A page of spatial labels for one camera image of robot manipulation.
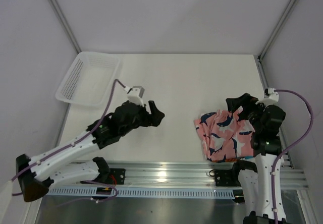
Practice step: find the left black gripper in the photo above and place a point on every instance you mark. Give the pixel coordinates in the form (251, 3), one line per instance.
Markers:
(156, 115)

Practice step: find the white plastic basket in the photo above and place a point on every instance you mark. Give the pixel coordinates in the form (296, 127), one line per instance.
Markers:
(89, 79)

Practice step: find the blue orange patterned shorts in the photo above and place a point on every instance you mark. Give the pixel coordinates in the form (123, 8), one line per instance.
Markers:
(232, 159)

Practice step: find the white slotted cable duct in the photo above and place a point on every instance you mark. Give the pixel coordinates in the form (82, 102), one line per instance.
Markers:
(95, 191)

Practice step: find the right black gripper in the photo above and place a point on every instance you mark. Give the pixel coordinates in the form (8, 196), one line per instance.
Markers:
(249, 102)

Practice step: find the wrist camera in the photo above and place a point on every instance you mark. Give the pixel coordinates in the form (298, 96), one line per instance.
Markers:
(270, 97)
(135, 94)

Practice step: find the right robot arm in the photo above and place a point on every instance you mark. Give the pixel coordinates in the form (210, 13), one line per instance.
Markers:
(260, 177)

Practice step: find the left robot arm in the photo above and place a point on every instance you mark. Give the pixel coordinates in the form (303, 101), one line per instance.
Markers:
(37, 175)

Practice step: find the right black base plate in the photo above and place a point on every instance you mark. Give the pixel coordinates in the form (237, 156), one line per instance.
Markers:
(226, 174)

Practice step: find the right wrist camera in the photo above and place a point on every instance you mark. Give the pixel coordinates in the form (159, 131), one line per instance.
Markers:
(270, 97)

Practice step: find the aluminium frame post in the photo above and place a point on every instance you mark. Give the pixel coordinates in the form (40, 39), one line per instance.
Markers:
(64, 24)
(289, 8)

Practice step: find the right aluminium frame post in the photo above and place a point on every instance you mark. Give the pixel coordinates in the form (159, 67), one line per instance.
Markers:
(289, 8)

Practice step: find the pink star patterned shorts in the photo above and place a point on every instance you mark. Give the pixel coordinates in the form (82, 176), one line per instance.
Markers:
(223, 135)

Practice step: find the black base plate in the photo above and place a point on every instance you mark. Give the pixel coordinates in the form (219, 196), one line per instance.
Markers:
(226, 174)
(111, 174)

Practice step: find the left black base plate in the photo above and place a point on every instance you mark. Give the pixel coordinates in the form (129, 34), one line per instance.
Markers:
(111, 174)

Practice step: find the left aluminium frame post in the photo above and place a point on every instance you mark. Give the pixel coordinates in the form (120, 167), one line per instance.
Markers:
(64, 24)

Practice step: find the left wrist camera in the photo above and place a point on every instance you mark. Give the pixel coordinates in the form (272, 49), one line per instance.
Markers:
(135, 94)

